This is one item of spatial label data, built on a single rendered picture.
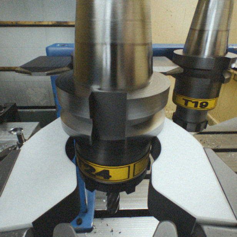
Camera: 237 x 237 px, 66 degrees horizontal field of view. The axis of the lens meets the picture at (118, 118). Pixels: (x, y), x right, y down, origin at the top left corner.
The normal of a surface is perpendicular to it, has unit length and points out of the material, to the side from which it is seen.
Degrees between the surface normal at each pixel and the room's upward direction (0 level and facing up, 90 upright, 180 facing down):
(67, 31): 93
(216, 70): 90
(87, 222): 0
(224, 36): 82
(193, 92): 90
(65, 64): 0
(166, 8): 90
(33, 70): 10
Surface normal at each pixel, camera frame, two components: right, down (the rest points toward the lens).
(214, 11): -0.36, 0.31
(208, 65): -0.20, 0.46
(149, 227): 0.00, -0.88
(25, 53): 0.04, 0.48
